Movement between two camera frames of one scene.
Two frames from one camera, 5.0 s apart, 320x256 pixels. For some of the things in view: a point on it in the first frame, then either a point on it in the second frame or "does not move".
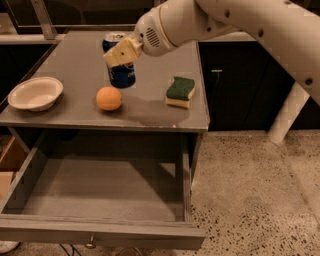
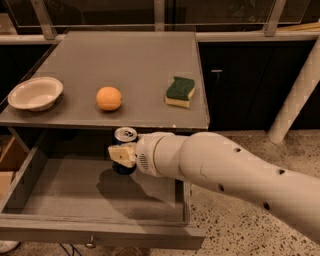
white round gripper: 150,32 → 146,154
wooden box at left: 12,154 does not move
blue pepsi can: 121,76 → 122,136
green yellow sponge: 179,92 does not move
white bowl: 36,93 does not move
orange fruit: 108,98 does not move
